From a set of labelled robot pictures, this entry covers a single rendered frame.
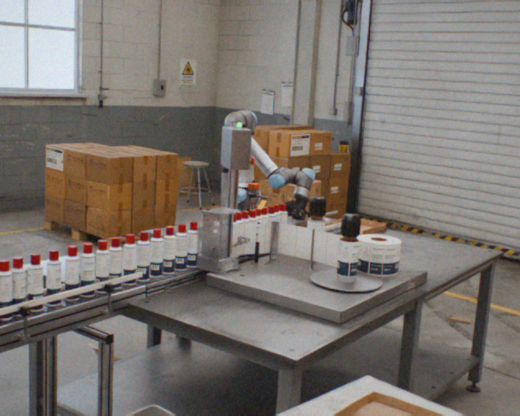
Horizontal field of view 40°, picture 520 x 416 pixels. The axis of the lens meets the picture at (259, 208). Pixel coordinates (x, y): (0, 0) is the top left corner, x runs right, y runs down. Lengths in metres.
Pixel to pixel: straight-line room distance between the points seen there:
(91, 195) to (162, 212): 0.72
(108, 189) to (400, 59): 3.56
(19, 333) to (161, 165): 4.60
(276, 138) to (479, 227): 2.30
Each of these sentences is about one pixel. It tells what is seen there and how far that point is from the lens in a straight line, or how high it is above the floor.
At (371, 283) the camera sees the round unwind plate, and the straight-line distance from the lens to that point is 3.07.
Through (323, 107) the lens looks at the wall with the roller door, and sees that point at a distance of 8.99.
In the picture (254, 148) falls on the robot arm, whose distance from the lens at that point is 3.70.
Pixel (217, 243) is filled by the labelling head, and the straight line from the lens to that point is 3.05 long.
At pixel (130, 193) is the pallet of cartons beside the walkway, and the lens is 6.81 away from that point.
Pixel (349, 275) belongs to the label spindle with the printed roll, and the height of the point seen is 0.92.
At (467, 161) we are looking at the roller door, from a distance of 7.74.
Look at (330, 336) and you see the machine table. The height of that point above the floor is 0.83.
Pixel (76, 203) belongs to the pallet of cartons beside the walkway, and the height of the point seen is 0.39.
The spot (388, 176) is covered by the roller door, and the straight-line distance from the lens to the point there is 8.28.
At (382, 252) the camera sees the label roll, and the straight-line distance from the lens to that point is 3.21.
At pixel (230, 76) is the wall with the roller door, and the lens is 10.16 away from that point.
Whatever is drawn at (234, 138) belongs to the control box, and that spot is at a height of 1.43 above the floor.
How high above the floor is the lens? 1.75
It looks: 11 degrees down
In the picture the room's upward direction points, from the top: 3 degrees clockwise
